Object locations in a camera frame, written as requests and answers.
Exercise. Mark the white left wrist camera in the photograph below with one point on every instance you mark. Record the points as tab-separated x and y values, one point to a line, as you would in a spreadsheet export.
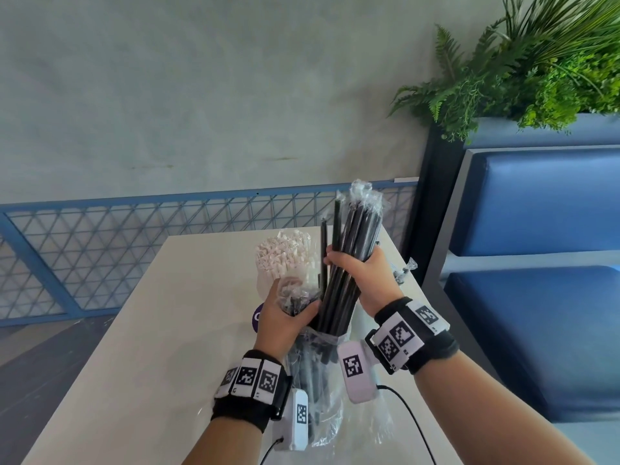
293	421

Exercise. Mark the blue bench cushion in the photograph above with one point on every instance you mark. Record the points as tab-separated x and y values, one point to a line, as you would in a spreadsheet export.
542	203
542	343

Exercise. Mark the blue mesh fence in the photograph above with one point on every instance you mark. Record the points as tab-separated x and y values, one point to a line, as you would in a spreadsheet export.
121	246

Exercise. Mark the person's right hand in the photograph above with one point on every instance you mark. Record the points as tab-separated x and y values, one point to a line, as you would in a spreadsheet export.
375	285

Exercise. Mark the person's left forearm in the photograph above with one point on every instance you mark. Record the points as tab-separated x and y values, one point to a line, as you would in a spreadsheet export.
223	445

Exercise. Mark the black pillar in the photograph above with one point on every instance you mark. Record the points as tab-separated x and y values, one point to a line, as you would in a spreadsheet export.
436	203

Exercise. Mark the black left wristband with markers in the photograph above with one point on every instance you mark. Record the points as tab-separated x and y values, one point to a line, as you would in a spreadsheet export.
247	397

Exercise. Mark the green fern plant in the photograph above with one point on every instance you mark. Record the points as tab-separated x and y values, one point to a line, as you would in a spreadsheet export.
523	67

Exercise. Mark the round purple sticker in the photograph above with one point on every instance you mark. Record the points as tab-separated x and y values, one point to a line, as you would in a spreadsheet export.
257	318

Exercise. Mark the pack of black straws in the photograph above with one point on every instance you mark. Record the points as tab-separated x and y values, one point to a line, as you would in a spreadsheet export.
310	382

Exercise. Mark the black wristband with markers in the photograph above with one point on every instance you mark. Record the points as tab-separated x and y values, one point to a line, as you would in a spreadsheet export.
247	397
421	338

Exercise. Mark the blue cushioned bench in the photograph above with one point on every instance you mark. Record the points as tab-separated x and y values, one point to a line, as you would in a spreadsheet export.
438	266

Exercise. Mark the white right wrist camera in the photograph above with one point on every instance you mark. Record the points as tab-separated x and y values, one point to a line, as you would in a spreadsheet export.
358	372

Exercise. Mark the pale planter box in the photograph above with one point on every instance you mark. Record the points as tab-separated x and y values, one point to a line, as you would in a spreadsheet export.
508	133

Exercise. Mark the bundle of white paper straws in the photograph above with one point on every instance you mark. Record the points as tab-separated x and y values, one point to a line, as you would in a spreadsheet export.
283	251

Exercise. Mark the person's left hand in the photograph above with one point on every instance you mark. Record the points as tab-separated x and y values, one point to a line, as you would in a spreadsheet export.
281	329

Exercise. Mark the black right wristband with markers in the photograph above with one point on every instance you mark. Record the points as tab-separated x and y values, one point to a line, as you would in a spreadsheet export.
421	338

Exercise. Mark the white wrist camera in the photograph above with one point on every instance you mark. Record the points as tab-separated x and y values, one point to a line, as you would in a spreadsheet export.
293	421
358	372

